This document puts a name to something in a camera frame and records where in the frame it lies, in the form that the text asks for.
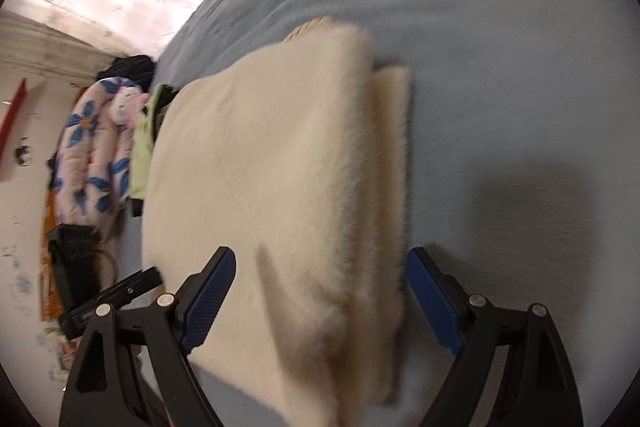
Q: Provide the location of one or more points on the white fuzzy sweater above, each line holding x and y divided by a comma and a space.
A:
270, 182

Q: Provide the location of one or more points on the small wall hook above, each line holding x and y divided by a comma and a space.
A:
23, 156

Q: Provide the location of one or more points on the floral quilt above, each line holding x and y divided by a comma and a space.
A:
85, 167

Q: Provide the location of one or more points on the green and black garment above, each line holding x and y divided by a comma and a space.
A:
142, 147

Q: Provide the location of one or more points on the black box-shaped object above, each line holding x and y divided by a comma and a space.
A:
72, 257

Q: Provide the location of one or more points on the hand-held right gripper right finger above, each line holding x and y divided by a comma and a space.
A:
430, 297

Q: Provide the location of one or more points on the white and pink plush toy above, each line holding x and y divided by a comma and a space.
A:
125, 104

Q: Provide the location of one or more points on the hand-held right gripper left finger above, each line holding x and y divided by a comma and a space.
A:
210, 302

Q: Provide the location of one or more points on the blue bed sheet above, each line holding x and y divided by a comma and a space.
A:
475, 57

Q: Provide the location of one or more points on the dark clothes pile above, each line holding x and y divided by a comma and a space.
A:
127, 69

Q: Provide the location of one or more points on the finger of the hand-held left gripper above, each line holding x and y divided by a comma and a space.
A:
140, 284

